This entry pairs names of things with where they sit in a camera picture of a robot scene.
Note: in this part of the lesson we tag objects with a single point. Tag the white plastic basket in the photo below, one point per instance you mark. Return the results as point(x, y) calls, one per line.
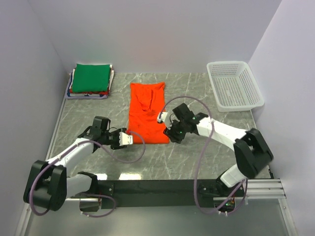
point(234, 86)

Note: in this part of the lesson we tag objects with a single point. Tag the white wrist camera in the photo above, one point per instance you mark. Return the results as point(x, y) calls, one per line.
point(125, 139)
point(164, 117)

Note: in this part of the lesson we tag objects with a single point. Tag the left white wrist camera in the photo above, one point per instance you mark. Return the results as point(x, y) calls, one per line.
point(125, 139)

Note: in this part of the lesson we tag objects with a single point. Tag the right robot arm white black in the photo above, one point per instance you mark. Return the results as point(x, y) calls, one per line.
point(250, 148)

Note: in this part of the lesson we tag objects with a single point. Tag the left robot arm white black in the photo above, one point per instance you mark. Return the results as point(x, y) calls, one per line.
point(49, 184)

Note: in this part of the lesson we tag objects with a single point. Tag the stack of folded shirts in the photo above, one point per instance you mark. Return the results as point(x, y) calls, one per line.
point(88, 95)

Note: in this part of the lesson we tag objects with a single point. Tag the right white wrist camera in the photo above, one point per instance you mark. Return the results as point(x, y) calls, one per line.
point(164, 117)

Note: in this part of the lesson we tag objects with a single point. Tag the green folded t shirt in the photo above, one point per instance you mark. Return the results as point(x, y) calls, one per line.
point(91, 78)

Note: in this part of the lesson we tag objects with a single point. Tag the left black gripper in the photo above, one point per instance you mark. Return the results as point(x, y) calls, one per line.
point(116, 146)

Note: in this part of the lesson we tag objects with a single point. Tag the orange t shirt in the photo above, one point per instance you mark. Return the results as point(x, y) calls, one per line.
point(146, 102)

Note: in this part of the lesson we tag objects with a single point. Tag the black base bar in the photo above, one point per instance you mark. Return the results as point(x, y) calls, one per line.
point(162, 193)

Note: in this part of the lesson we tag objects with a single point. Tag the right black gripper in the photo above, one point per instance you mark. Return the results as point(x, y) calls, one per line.
point(171, 134)

